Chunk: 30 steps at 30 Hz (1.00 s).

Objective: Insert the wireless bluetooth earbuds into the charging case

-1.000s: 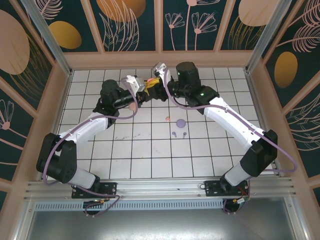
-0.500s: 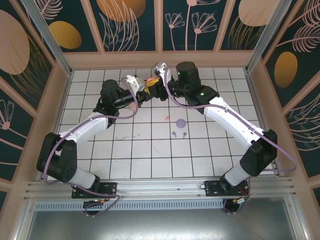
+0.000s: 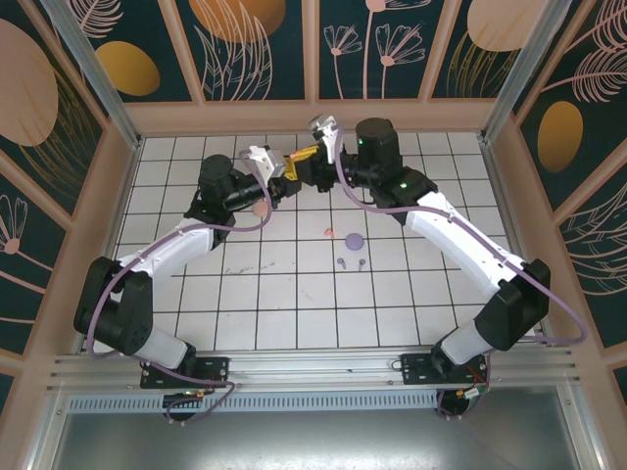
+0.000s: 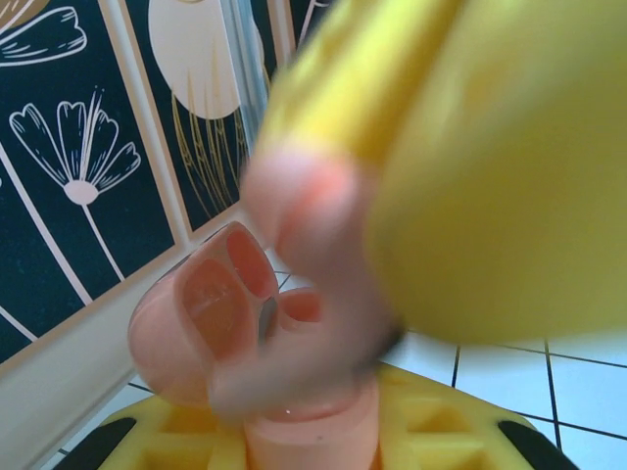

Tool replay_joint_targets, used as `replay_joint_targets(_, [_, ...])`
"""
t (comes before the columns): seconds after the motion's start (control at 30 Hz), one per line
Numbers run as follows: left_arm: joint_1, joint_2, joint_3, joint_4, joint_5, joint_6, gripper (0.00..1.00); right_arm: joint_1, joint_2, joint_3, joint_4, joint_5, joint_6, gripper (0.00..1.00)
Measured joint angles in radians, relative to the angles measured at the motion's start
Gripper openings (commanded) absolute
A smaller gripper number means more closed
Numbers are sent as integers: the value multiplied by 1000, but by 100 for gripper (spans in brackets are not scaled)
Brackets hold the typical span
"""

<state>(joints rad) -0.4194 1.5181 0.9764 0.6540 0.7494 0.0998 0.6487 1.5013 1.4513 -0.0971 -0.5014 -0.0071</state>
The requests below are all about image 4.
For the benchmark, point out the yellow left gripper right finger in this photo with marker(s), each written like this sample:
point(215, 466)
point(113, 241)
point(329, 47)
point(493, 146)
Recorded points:
point(441, 431)

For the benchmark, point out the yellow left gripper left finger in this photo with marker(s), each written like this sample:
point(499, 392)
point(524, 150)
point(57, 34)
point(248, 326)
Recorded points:
point(186, 440)

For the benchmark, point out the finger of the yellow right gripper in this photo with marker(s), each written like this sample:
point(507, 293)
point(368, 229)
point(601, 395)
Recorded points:
point(362, 73)
point(514, 171)

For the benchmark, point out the orange rectangular earbud case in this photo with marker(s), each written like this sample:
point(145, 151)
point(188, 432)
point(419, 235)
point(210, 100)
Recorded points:
point(161, 343)

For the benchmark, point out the aluminium corner post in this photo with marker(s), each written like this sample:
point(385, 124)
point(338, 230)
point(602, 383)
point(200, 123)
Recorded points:
point(247, 49)

